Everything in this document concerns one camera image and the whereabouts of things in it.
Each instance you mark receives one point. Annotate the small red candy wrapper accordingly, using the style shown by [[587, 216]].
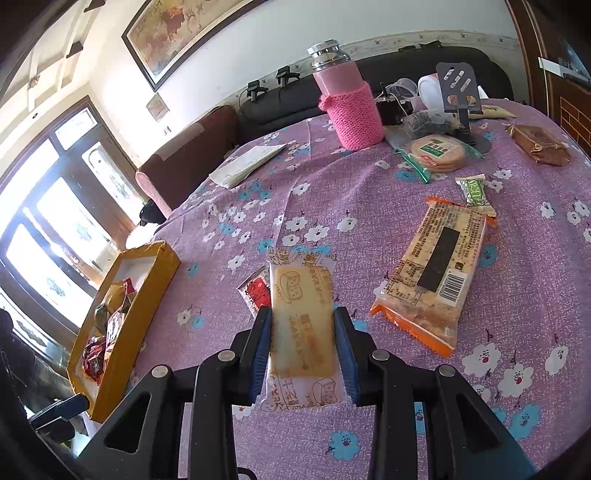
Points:
[[128, 285]]

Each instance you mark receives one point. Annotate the framed landscape painting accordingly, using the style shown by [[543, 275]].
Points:
[[184, 32]]

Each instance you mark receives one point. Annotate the black leather sofa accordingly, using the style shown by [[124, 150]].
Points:
[[392, 64]]

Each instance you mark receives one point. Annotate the green-edged round cracker packet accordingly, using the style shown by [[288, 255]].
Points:
[[434, 154]]

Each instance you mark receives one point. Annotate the stack of white papers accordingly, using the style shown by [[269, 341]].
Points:
[[249, 164]]

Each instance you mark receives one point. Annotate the small black box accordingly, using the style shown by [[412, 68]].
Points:
[[390, 113]]

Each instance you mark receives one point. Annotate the clear plastic cup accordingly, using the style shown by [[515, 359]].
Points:
[[401, 87]]

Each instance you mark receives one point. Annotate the gold-green snack packet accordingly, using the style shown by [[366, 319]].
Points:
[[100, 319], [117, 297]]

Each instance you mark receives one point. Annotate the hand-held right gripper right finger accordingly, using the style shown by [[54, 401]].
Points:
[[348, 360]]

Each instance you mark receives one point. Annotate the clear orange-edged cracker packet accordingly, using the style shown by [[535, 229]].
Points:
[[429, 277]]

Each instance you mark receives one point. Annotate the brown snack packet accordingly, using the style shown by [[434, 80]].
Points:
[[540, 145]]

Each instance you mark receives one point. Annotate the wooden glass-front cabinet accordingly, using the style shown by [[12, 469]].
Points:
[[572, 115]]

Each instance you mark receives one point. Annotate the beige flat packet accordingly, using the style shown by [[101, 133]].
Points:
[[498, 112]]

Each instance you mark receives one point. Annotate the wooden glass door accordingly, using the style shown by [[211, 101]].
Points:
[[55, 217]]

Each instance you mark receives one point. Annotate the red-brown candy packet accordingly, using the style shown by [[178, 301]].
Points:
[[94, 357]]

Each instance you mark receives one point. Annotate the yellow cardboard box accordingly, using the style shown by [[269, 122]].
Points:
[[138, 332]]

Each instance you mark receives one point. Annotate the maroon armchair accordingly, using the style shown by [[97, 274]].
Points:
[[184, 157]]

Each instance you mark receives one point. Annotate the black bag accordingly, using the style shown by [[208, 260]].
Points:
[[150, 213]]

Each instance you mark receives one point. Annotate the orange-white snack packet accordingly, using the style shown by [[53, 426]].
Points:
[[117, 334]]

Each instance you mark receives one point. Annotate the grey phone stand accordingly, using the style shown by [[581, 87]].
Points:
[[457, 83]]

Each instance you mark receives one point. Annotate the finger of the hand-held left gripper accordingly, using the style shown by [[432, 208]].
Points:
[[69, 404]]

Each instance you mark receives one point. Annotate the white cup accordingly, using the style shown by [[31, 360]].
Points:
[[429, 94]]

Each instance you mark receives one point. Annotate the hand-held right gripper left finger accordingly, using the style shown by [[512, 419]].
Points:
[[259, 350]]

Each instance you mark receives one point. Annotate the red and white sachet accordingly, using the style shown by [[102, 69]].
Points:
[[258, 290]]

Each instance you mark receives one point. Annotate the black clamp device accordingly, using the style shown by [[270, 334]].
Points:
[[286, 74], [256, 90]]

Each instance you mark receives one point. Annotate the pale cracker packet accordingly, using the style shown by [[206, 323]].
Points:
[[300, 323]]

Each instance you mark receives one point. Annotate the pink thermos with knit sleeve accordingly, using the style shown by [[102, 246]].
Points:
[[355, 115]]

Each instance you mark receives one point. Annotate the small green snack packet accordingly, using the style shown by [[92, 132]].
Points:
[[473, 191]]

